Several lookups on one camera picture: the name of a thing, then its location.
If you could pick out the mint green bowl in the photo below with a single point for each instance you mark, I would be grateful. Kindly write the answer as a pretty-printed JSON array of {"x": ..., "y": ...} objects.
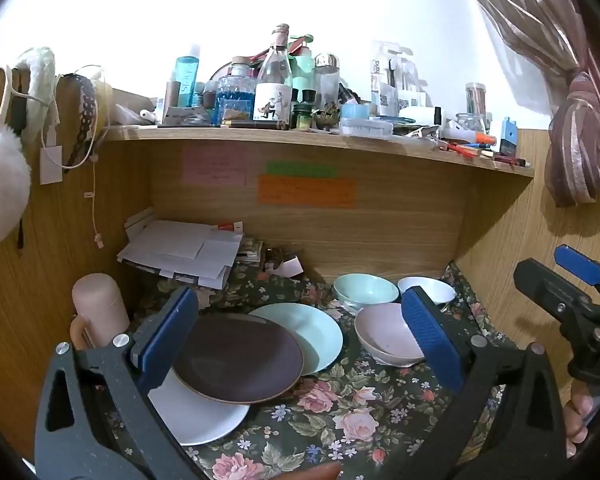
[{"x": 365, "y": 287}]

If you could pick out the person's right hand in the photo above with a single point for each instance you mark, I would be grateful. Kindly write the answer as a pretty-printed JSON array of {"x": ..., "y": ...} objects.
[{"x": 576, "y": 420}]

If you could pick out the mint green bottle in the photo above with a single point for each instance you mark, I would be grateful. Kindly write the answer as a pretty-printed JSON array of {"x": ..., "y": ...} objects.
[{"x": 304, "y": 72}]

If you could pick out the white plate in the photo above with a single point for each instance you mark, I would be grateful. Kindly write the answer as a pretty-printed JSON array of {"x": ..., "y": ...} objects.
[{"x": 200, "y": 420}]

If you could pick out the clear plastic brush case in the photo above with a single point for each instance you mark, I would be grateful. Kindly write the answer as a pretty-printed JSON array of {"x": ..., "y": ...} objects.
[{"x": 366, "y": 127}]

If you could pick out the black lace headband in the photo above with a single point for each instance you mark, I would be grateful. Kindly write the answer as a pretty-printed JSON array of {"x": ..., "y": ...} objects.
[{"x": 82, "y": 110}]

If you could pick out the pink sticky note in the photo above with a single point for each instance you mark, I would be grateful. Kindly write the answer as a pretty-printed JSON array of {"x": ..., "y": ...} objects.
[{"x": 215, "y": 166}]

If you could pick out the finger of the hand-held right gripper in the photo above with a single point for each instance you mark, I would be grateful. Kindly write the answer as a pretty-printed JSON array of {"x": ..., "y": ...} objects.
[
  {"x": 580, "y": 262},
  {"x": 550, "y": 285}
]

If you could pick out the green sticky note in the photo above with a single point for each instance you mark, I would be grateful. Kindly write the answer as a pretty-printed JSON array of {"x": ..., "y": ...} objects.
[{"x": 300, "y": 169}]

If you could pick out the pile of pens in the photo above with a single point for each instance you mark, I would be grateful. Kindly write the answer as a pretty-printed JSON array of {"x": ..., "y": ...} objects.
[{"x": 475, "y": 151}]

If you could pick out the jar of dried flowers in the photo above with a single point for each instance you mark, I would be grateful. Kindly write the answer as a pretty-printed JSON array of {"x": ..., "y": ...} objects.
[{"x": 327, "y": 116}]

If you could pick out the stack of colourful cards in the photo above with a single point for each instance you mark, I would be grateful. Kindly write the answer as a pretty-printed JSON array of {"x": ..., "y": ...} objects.
[{"x": 250, "y": 252}]

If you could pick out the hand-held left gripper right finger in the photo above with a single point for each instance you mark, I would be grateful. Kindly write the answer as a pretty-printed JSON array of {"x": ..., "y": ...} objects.
[{"x": 430, "y": 340}]

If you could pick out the glass jar with copper sticks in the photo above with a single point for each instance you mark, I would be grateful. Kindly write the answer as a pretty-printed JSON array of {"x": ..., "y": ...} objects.
[{"x": 476, "y": 97}]

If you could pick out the mint green plate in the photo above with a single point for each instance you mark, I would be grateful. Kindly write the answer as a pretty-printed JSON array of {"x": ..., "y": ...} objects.
[{"x": 320, "y": 340}]

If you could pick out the brown plate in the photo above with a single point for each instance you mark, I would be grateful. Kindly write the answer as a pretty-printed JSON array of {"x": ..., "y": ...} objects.
[{"x": 240, "y": 355}]

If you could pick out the pink bowl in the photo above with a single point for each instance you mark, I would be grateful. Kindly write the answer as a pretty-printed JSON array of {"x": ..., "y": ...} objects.
[{"x": 385, "y": 332}]

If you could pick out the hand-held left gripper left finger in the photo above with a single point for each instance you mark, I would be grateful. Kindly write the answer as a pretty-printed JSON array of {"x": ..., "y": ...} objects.
[{"x": 167, "y": 330}]

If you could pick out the light blue round tin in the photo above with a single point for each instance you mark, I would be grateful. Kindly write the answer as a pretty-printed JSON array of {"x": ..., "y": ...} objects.
[{"x": 355, "y": 111}]

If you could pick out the yellow headband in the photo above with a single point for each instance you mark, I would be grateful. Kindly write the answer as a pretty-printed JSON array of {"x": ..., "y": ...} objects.
[{"x": 105, "y": 102}]

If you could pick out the cream stool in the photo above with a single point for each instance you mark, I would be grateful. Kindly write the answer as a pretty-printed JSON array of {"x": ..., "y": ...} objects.
[{"x": 100, "y": 305}]

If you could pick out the orange sticky note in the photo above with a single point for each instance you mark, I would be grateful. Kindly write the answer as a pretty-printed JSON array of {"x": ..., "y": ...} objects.
[{"x": 305, "y": 191}]

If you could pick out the striped pink curtain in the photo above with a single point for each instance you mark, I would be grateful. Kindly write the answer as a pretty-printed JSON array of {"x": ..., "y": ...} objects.
[{"x": 570, "y": 150}]

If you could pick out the white charger plug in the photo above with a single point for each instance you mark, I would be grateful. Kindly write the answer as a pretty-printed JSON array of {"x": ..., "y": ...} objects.
[{"x": 51, "y": 166}]

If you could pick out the clear glass jar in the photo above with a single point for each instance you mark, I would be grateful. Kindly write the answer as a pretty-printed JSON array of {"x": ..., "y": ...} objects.
[{"x": 470, "y": 124}]

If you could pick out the white fluffy earmuffs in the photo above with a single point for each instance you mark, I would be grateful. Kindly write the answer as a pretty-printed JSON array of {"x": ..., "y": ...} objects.
[{"x": 0, "y": 180}]

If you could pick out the glass jar with blue liquid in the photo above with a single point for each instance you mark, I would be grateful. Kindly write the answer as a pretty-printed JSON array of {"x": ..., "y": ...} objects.
[{"x": 236, "y": 97}]

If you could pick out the floral tablecloth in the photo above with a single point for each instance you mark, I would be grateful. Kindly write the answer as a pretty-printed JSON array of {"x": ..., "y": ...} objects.
[{"x": 355, "y": 410}]

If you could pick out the stack of white papers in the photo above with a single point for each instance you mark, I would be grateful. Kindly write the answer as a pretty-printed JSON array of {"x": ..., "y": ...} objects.
[{"x": 180, "y": 250}]

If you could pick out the clear glass bottle illustrated label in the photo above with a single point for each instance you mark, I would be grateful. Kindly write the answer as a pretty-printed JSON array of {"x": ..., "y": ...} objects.
[{"x": 274, "y": 90}]

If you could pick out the blue spray bottle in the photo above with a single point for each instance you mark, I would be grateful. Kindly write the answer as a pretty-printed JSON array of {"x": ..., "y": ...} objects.
[{"x": 186, "y": 77}]

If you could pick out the white brush packaging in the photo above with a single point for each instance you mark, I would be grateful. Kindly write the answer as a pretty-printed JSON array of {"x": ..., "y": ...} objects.
[{"x": 395, "y": 80}]

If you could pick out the blue clip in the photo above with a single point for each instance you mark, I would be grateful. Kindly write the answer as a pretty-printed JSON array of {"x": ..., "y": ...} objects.
[{"x": 508, "y": 137}]

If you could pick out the white bowl with black dots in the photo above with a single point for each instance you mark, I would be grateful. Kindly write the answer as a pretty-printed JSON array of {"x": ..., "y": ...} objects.
[{"x": 432, "y": 287}]

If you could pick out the dark green small bottle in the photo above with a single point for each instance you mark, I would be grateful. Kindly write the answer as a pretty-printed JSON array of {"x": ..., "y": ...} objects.
[
  {"x": 306, "y": 112},
  {"x": 295, "y": 110}
]

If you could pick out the brown cardboard tube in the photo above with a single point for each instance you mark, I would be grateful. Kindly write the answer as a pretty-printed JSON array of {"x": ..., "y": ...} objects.
[{"x": 172, "y": 99}]

